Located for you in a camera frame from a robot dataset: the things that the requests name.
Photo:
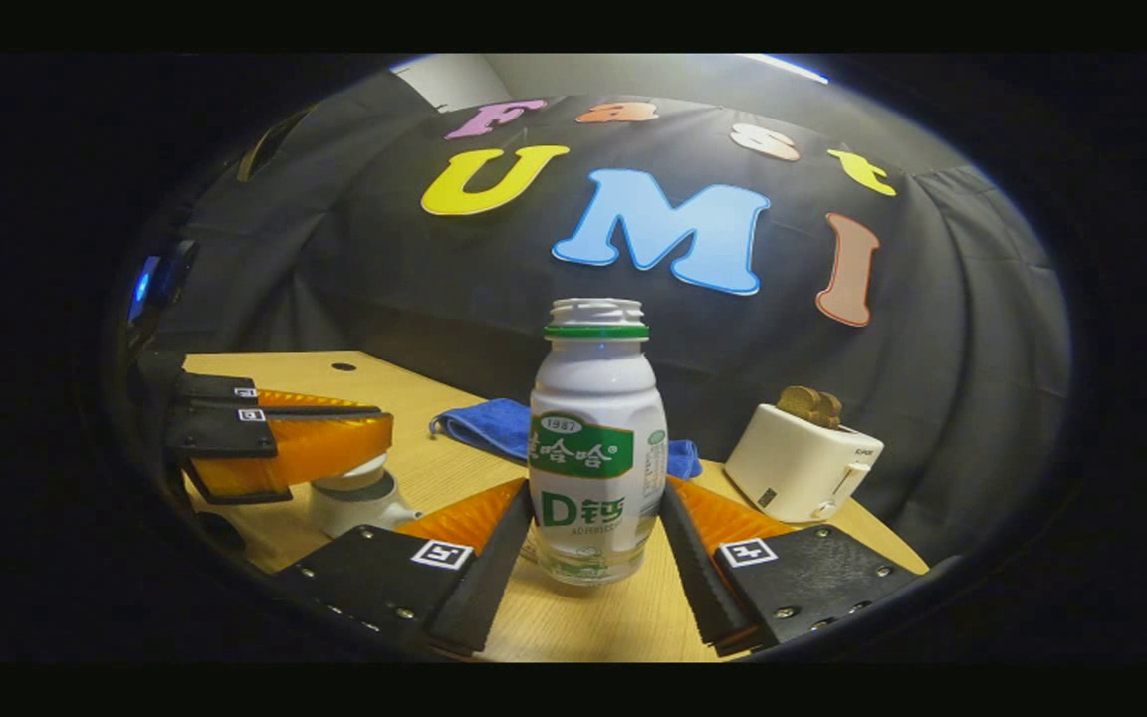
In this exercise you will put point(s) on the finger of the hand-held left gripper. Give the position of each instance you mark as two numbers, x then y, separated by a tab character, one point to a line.
315	448
220	388

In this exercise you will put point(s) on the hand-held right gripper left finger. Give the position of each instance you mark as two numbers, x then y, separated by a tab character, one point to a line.
494	588

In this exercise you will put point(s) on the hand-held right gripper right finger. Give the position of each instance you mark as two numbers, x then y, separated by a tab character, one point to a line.
698	588

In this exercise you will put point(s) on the white ceramic teacup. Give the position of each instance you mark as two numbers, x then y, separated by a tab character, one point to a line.
359	516

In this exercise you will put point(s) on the white plastic water bottle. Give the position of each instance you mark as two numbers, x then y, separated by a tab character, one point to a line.
593	398

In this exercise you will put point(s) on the white toaster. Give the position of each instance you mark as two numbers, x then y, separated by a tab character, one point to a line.
793	468

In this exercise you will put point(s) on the blue towel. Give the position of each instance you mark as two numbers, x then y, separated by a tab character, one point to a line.
484	423

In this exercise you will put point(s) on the brown toast slice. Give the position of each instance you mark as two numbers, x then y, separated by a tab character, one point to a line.
796	403
829	411

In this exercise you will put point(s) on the black backdrop cloth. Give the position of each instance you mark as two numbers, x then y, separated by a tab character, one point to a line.
832	349

